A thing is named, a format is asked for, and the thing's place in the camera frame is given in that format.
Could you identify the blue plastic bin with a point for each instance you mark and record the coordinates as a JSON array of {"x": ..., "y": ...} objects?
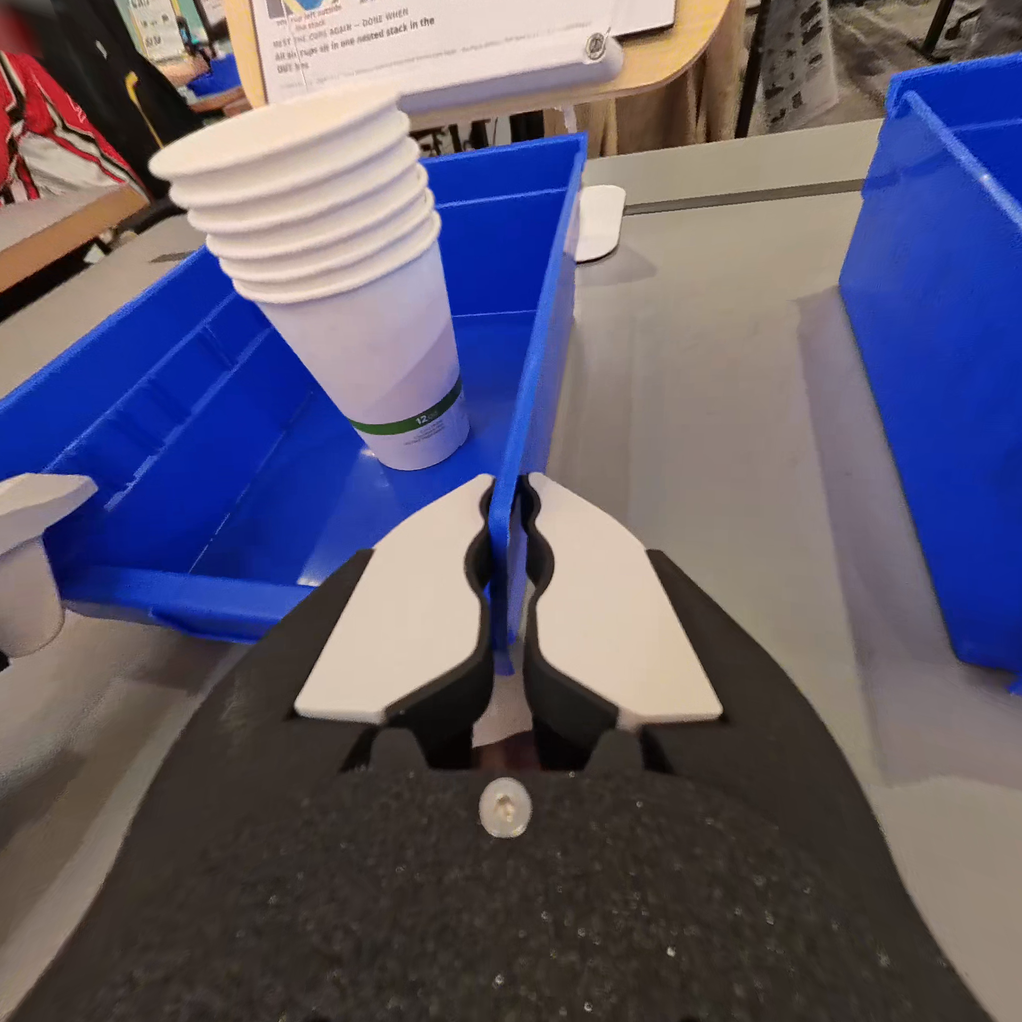
[
  {"x": 239, "y": 447},
  {"x": 215, "y": 80},
  {"x": 942, "y": 399}
]

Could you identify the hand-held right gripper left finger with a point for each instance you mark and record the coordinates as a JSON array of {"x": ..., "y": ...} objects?
[{"x": 399, "y": 623}]

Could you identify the printed paper sheet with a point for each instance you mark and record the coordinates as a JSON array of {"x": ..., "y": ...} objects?
[{"x": 798, "y": 64}]

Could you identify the black jacket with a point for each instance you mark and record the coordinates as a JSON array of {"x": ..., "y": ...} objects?
[{"x": 104, "y": 64}]

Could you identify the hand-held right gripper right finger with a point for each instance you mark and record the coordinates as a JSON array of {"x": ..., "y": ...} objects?
[{"x": 623, "y": 623}]

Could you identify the stack of nested white cups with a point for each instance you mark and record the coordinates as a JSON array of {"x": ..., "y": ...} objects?
[{"x": 375, "y": 351}]

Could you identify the beige cloth cover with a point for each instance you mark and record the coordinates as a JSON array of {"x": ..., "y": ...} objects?
[{"x": 702, "y": 104}]

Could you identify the printed instruction sheet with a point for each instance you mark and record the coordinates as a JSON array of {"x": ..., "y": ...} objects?
[{"x": 479, "y": 32}]

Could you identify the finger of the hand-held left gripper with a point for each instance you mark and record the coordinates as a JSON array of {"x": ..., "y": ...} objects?
[{"x": 32, "y": 503}]

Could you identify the wooden display board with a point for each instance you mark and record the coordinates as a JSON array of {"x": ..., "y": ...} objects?
[{"x": 687, "y": 48}]

